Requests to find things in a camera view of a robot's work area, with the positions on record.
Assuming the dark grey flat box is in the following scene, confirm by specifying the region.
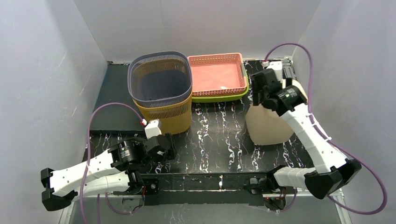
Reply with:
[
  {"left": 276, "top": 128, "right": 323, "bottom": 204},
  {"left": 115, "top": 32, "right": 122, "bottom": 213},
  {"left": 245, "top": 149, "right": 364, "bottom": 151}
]
[{"left": 90, "top": 64, "right": 144, "bottom": 135}]

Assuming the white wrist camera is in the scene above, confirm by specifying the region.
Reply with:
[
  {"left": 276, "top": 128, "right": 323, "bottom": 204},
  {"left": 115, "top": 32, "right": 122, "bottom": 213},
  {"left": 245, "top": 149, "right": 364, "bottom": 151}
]
[
  {"left": 262, "top": 60, "right": 283, "bottom": 80},
  {"left": 141, "top": 119, "right": 162, "bottom": 139}
]

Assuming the orange slatted waste bin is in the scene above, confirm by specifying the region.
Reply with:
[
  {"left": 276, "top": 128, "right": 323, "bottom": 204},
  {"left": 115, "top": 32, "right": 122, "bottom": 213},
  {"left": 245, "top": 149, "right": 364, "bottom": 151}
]
[{"left": 133, "top": 93, "right": 192, "bottom": 134}]

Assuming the green plastic tray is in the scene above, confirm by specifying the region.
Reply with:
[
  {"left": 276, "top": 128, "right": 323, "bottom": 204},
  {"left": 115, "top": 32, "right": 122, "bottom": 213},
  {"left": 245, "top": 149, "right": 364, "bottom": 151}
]
[{"left": 192, "top": 63, "right": 249, "bottom": 103}]

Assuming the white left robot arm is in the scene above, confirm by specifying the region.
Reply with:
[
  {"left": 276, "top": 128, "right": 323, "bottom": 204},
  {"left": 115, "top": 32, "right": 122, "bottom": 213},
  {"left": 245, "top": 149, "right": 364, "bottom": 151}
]
[{"left": 40, "top": 133, "right": 177, "bottom": 211}]

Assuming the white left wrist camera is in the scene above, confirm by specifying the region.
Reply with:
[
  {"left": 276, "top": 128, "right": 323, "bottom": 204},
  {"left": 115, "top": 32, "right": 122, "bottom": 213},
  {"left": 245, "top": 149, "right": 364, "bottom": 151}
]
[{"left": 141, "top": 119, "right": 162, "bottom": 139}]

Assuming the pink perforated basket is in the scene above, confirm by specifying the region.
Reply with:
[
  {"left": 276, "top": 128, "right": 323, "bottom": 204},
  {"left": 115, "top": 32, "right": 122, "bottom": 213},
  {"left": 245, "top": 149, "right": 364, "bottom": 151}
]
[{"left": 188, "top": 53, "right": 248, "bottom": 98}]

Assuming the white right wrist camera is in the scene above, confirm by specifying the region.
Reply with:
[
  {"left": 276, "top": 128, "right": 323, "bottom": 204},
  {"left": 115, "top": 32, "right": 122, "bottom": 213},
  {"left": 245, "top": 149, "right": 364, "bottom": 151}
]
[{"left": 262, "top": 60, "right": 283, "bottom": 80}]

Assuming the grey slatted waste bin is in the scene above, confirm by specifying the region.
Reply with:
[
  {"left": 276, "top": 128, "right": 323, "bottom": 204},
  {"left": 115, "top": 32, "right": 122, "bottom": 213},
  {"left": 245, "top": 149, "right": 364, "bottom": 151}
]
[{"left": 127, "top": 51, "right": 192, "bottom": 108}]

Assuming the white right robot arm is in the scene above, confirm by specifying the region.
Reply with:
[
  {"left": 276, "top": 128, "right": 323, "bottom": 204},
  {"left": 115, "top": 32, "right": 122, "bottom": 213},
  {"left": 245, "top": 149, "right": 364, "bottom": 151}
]
[{"left": 251, "top": 69, "right": 362, "bottom": 199}]

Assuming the cream bin liner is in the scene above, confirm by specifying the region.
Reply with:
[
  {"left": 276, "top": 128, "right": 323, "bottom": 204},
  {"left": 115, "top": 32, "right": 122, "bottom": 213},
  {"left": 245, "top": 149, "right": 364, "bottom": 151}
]
[{"left": 245, "top": 80, "right": 294, "bottom": 146}]

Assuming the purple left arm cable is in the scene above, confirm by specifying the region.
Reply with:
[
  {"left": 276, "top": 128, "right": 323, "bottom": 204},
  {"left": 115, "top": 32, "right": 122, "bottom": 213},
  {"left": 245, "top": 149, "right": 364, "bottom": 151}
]
[{"left": 79, "top": 102, "right": 146, "bottom": 224}]

